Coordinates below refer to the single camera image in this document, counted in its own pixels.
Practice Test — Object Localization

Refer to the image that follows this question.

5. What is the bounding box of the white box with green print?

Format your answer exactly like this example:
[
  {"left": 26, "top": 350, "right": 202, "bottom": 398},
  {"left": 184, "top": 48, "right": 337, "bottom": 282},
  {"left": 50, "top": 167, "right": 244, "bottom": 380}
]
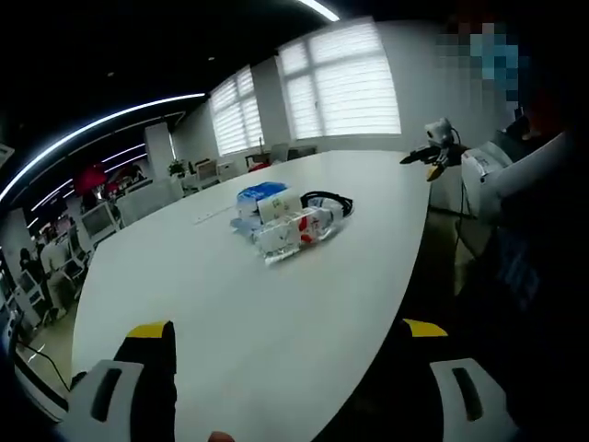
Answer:
[{"left": 256, "top": 192, "right": 304, "bottom": 226}]

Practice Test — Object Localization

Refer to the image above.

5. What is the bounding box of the red hanging decoration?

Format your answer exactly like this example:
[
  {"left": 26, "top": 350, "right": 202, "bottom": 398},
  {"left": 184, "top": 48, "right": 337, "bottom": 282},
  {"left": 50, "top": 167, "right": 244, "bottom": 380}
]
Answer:
[{"left": 75, "top": 163, "right": 108, "bottom": 193}]

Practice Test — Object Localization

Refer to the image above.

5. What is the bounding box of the large window with blinds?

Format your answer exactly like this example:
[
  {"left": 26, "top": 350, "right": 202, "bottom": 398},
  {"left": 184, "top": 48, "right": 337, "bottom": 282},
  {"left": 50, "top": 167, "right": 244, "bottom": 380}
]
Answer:
[{"left": 277, "top": 17, "right": 402, "bottom": 142}]

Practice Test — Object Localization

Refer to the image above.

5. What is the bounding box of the white worn device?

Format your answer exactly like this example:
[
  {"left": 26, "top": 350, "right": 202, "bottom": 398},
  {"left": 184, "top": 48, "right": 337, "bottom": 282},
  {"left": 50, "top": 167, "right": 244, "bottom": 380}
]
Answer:
[{"left": 460, "top": 139, "right": 515, "bottom": 223}]

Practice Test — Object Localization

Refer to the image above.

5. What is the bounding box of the clear plastic bag red print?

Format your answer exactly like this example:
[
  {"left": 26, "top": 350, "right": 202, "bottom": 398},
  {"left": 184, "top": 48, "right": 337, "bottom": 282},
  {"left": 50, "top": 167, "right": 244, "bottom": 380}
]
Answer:
[{"left": 254, "top": 206, "right": 342, "bottom": 269}]

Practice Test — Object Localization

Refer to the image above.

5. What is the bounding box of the person's dark clothing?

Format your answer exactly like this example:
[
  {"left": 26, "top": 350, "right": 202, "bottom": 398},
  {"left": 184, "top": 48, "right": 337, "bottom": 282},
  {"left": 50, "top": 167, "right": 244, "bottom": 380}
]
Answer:
[{"left": 453, "top": 105, "right": 589, "bottom": 442}]

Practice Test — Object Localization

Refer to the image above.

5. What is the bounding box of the white office chair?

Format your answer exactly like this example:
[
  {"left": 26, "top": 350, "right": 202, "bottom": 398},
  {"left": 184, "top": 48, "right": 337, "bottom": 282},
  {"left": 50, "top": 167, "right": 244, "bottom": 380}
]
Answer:
[{"left": 79, "top": 201, "right": 123, "bottom": 246}]

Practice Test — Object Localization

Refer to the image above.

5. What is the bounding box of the straight ceiling light strip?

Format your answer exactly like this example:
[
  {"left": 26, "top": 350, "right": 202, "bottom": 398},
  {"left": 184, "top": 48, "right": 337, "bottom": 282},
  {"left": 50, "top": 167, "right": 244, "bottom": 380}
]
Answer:
[{"left": 297, "top": 0, "right": 342, "bottom": 22}]

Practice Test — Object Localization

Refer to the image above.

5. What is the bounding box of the black floor cable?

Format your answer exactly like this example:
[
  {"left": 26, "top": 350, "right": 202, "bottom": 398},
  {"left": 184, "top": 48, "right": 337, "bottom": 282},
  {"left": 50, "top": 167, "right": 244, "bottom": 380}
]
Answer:
[{"left": 15, "top": 342, "right": 74, "bottom": 393}]

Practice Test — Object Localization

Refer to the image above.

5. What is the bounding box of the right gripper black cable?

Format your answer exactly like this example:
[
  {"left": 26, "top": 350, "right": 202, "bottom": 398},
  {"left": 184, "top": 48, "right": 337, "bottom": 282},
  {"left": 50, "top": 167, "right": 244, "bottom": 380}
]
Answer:
[{"left": 451, "top": 125, "right": 482, "bottom": 262}]

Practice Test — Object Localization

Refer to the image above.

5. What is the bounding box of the white pillar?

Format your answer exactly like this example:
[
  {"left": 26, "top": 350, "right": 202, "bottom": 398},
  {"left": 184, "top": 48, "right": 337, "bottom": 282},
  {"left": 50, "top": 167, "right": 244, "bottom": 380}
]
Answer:
[{"left": 144, "top": 123, "right": 175, "bottom": 183}]

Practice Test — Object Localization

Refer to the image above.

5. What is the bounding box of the white desk partition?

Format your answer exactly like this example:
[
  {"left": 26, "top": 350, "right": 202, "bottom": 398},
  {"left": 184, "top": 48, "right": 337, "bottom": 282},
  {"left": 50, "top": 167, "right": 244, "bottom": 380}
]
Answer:
[{"left": 113, "top": 180, "right": 186, "bottom": 227}]

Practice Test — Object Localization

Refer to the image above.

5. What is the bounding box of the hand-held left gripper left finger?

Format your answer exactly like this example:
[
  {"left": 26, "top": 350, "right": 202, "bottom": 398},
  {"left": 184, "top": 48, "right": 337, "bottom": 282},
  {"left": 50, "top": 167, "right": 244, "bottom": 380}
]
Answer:
[{"left": 54, "top": 320, "right": 179, "bottom": 442}]

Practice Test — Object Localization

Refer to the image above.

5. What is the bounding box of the curved ceiling light strip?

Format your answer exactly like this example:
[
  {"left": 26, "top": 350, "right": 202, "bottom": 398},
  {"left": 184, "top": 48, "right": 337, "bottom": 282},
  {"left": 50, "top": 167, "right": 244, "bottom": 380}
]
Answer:
[{"left": 0, "top": 91, "right": 207, "bottom": 204}]

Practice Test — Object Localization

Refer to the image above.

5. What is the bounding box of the grey chair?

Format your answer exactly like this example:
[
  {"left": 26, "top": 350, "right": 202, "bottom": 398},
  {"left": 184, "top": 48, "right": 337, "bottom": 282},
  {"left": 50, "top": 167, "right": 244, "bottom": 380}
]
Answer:
[
  {"left": 194, "top": 157, "right": 221, "bottom": 191},
  {"left": 286, "top": 144, "right": 319, "bottom": 162}
]

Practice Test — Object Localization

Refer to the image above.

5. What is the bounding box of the white table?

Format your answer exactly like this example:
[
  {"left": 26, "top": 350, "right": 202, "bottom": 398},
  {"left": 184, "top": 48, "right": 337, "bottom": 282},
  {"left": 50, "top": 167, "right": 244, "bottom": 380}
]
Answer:
[{"left": 71, "top": 149, "right": 432, "bottom": 442}]

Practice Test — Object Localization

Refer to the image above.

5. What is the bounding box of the small window with blinds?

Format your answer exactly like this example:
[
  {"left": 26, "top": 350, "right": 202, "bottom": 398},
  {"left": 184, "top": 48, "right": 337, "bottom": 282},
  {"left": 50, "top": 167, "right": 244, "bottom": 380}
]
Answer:
[{"left": 208, "top": 65, "right": 267, "bottom": 157}]

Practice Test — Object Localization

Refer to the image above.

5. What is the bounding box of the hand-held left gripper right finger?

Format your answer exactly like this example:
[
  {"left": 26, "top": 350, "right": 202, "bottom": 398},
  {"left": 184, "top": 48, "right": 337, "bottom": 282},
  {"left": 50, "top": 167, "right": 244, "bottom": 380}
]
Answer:
[{"left": 399, "top": 317, "right": 521, "bottom": 442}]

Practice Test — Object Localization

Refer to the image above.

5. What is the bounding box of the blue plastic packet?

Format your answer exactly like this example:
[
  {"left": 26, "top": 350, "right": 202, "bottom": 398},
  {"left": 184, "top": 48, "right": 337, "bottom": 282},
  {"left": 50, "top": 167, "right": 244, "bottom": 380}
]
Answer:
[{"left": 236, "top": 180, "right": 292, "bottom": 217}]

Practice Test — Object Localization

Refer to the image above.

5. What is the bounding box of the white low cabinet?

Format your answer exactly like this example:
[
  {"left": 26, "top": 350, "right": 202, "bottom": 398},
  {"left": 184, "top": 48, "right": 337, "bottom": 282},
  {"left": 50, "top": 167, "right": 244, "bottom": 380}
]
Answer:
[{"left": 428, "top": 164, "right": 466, "bottom": 216}]

